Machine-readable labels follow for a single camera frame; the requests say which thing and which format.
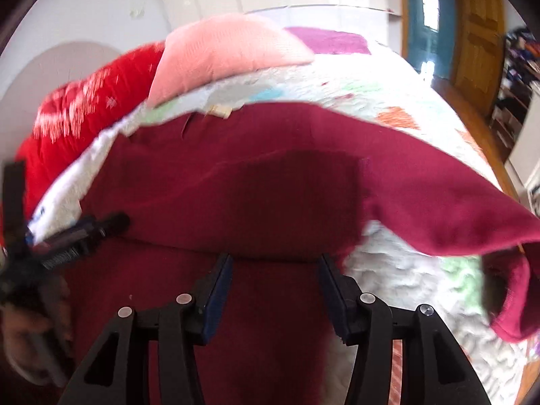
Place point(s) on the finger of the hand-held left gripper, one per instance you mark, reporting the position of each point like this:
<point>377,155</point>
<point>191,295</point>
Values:
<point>105,224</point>

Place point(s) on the wooden door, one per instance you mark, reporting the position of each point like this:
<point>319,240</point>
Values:
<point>476,42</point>

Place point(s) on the beige arched headboard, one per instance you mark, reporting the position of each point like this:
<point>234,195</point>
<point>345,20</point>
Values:
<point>55,63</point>

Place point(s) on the teal door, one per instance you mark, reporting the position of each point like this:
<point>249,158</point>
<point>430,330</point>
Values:
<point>428,42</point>

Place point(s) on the red printed pillow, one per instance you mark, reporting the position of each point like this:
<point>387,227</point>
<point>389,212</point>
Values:
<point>63,156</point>

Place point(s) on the cluttered shelf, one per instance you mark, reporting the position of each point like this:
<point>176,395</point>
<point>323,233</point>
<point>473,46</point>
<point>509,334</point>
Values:
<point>517,80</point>

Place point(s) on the purple pillow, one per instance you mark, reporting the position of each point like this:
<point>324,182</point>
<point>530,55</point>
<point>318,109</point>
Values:
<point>333,41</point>

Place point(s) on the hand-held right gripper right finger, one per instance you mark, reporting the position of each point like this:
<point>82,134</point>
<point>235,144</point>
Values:
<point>333,303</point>

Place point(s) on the person's left hand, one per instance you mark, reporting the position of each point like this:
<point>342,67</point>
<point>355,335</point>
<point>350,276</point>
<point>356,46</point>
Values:
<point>29,337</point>

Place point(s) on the white patchwork quilt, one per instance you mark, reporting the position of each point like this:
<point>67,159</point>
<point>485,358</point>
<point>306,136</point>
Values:
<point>422,287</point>

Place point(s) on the white cabinet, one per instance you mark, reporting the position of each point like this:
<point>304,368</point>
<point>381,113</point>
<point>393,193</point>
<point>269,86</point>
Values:
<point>527,147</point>

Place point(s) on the maroon garment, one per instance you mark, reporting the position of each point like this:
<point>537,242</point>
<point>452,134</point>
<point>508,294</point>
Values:
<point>253,177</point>

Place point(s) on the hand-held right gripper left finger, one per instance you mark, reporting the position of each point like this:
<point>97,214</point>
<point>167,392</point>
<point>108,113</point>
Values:
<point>217,303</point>

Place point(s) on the pink pillow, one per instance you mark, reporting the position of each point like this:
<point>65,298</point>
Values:
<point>219,50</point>

